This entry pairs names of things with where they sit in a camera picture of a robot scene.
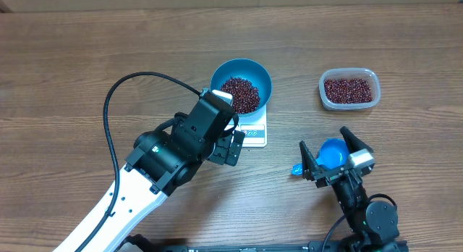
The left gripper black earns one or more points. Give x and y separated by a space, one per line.
222 156

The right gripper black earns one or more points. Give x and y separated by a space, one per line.
312 169

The blue plastic scoop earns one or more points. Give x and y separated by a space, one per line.
332 154

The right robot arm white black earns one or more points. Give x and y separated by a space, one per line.
368 223

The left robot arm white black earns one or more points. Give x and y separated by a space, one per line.
161 161

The white kitchen scale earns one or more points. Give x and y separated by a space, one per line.
254 126

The red beans in bowl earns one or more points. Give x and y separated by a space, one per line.
245 95

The blue bowl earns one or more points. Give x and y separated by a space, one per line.
247 69

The clear plastic container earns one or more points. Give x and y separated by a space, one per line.
350 73

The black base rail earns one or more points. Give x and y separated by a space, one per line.
138 243

